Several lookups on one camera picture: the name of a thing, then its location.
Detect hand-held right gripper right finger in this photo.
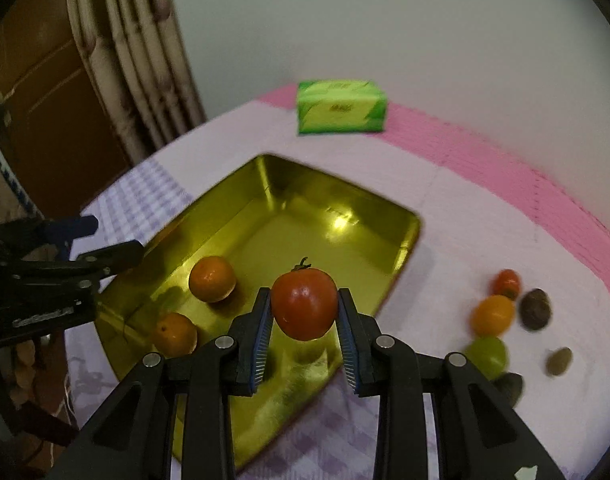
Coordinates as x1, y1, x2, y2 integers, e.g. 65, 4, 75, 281
336, 287, 568, 480

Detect large red tomato with stem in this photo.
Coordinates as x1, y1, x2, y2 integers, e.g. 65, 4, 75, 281
270, 256, 340, 342

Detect gold metal tray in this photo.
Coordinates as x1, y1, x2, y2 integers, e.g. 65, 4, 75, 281
96, 154, 424, 471

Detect beige patterned curtain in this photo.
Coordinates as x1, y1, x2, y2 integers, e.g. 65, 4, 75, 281
65, 0, 208, 166

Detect orange tangerine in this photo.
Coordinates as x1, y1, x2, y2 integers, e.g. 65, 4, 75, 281
188, 256, 236, 304
471, 295, 516, 338
152, 312, 199, 357

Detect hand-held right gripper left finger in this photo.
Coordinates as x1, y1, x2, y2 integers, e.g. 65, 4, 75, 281
45, 287, 273, 480

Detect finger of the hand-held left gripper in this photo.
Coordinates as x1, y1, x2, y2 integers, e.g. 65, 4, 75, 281
37, 215, 100, 253
60, 240, 146, 281

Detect green tissue pack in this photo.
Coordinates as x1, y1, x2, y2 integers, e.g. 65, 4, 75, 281
296, 80, 388, 136

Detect dark brown passion fruit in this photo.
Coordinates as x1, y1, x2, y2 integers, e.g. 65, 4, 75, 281
494, 372, 524, 406
519, 288, 553, 331

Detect small brown kiwi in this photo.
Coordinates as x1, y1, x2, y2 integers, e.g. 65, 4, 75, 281
545, 347, 574, 377

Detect green tomato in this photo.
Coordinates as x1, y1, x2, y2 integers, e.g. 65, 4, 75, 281
462, 336, 510, 380

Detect small red tomato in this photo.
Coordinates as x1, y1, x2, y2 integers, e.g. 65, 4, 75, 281
492, 269, 522, 300

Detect blue-edged beige mat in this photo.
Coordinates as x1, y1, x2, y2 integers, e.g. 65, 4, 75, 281
0, 147, 43, 231

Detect pink purple checked tablecloth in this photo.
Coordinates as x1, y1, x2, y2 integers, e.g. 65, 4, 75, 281
65, 82, 610, 480

